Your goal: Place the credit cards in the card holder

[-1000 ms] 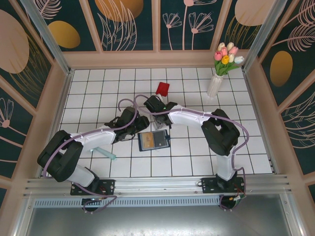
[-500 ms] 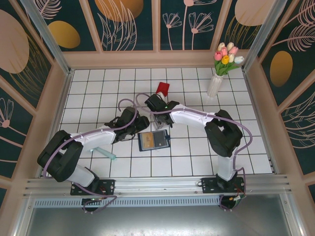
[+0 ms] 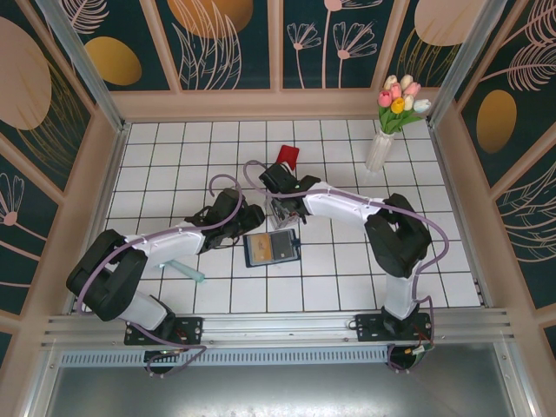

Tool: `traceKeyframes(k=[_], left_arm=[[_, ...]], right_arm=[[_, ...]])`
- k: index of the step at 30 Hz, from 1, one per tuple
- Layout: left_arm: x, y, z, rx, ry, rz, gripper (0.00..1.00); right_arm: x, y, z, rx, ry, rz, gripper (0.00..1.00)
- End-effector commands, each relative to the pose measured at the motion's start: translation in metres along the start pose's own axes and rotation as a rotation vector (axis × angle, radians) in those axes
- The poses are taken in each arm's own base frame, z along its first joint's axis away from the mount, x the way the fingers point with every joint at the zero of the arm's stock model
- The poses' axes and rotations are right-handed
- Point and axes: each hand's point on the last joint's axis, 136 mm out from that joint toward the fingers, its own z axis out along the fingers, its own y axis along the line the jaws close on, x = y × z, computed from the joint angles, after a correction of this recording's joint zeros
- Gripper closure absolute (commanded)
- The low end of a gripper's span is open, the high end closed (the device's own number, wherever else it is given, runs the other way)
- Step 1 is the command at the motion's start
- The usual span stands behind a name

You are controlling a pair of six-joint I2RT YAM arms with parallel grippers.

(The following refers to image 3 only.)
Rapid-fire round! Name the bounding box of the clear acrylic card box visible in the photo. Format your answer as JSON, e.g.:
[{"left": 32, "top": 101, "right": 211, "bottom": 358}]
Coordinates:
[{"left": 268, "top": 195, "right": 301, "bottom": 232}]

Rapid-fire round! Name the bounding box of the grey VIP card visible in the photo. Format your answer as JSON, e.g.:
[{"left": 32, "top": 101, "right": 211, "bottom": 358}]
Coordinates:
[{"left": 271, "top": 233, "right": 295, "bottom": 261}]

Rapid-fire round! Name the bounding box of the blue fabric card holder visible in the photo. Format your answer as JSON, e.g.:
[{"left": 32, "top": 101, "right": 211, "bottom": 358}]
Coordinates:
[{"left": 242, "top": 231, "right": 302, "bottom": 269}]

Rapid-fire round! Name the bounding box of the red toy shovel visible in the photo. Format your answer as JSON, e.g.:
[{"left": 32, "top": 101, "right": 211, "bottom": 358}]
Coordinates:
[{"left": 277, "top": 145, "right": 301, "bottom": 174}]

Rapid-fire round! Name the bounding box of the teal plastic toy rake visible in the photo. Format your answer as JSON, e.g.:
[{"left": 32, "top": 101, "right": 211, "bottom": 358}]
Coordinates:
[{"left": 161, "top": 259, "right": 208, "bottom": 284}]

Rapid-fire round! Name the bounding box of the white ribbed vase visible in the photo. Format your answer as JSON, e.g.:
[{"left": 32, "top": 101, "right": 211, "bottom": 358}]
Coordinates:
[{"left": 364, "top": 131, "right": 395, "bottom": 173}]

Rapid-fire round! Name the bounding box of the artificial tulip bouquet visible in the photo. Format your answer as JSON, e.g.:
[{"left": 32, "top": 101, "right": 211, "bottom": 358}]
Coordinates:
[{"left": 376, "top": 74, "right": 432, "bottom": 136}]

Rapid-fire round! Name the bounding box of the grey metal sheet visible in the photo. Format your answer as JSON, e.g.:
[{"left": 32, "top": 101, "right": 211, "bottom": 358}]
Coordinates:
[{"left": 25, "top": 342, "right": 535, "bottom": 417}]

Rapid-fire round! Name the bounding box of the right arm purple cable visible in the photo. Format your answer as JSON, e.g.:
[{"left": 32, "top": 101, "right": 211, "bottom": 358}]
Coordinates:
[{"left": 242, "top": 160, "right": 451, "bottom": 374}]

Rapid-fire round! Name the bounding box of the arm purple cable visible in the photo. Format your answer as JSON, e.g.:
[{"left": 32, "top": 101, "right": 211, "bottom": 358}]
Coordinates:
[
  {"left": 76, "top": 173, "right": 242, "bottom": 379},
  {"left": 242, "top": 160, "right": 451, "bottom": 374}
]

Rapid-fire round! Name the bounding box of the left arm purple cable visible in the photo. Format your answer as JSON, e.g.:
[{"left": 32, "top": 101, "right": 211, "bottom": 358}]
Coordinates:
[{"left": 76, "top": 173, "right": 242, "bottom": 379}]

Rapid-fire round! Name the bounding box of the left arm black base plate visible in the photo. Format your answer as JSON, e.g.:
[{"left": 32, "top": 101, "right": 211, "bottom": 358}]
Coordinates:
[{"left": 124, "top": 316, "right": 204, "bottom": 347}]

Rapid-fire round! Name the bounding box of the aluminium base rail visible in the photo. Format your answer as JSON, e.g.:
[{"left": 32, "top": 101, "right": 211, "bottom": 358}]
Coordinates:
[{"left": 41, "top": 308, "right": 516, "bottom": 348}]

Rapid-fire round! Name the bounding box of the aluminium side rail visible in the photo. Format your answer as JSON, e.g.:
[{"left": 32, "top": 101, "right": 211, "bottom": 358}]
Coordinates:
[
  {"left": 63, "top": 122, "right": 131, "bottom": 316},
  {"left": 427, "top": 121, "right": 492, "bottom": 309}
]

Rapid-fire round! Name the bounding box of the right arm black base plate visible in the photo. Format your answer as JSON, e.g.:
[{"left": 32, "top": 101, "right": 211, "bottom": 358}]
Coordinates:
[{"left": 354, "top": 313, "right": 435, "bottom": 344}]

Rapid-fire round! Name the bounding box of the grey slotted cable duct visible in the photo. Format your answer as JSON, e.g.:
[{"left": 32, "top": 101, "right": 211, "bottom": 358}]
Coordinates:
[{"left": 58, "top": 349, "right": 392, "bottom": 367}]

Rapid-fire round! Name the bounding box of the coloured wire bundle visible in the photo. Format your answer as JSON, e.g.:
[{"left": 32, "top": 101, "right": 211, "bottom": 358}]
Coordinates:
[{"left": 406, "top": 332, "right": 436, "bottom": 361}]

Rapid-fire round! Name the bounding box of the aluminium corner post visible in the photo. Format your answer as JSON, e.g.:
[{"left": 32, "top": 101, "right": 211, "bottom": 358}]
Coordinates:
[
  {"left": 427, "top": 0, "right": 522, "bottom": 128},
  {"left": 36, "top": 0, "right": 130, "bottom": 132}
]

